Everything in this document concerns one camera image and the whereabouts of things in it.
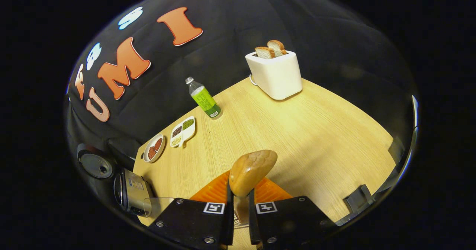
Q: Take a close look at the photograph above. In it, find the white round plate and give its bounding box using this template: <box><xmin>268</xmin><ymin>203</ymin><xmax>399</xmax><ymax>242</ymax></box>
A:
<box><xmin>143</xmin><ymin>134</ymin><xmax>165</xmax><ymax>163</ymax></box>

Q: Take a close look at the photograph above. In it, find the green drink bottle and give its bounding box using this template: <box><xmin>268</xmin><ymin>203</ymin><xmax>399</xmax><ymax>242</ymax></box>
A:
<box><xmin>185</xmin><ymin>77</ymin><xmax>222</xmax><ymax>119</ymax></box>

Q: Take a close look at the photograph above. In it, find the white toaster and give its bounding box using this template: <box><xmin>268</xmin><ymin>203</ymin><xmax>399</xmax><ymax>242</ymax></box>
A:
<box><xmin>245</xmin><ymin>51</ymin><xmax>303</xmax><ymax>101</ymax></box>

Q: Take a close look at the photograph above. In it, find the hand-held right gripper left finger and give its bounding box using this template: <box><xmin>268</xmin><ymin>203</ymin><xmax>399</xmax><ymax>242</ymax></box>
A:
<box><xmin>149</xmin><ymin>170</ymin><xmax>235</xmax><ymax>250</ymax></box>

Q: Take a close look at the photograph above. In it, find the black backdrop cloth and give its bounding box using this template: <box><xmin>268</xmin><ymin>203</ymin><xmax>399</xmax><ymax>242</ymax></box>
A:
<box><xmin>65</xmin><ymin>0</ymin><xmax>417</xmax><ymax>169</ymax></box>

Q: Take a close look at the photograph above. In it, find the wooden spoon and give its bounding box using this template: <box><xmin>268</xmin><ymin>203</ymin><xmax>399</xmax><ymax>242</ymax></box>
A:
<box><xmin>228</xmin><ymin>149</ymin><xmax>279</xmax><ymax>224</ymax></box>

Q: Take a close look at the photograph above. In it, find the clear rice container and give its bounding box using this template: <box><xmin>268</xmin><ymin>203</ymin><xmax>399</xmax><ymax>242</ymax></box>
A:
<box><xmin>143</xmin><ymin>197</ymin><xmax>175</xmax><ymax>219</ymax></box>

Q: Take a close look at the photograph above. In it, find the white divided dish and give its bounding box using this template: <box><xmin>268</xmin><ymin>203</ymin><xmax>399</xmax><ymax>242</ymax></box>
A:
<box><xmin>170</xmin><ymin>116</ymin><xmax>196</xmax><ymax>148</ymax></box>

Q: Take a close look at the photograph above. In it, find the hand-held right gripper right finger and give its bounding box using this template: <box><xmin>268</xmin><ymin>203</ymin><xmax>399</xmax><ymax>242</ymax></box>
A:
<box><xmin>248</xmin><ymin>177</ymin><xmax>336</xmax><ymax>250</ymax></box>

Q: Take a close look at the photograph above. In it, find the black table edge bracket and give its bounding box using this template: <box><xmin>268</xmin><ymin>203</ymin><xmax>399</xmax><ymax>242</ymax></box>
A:
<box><xmin>343</xmin><ymin>184</ymin><xmax>375</xmax><ymax>214</ymax></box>

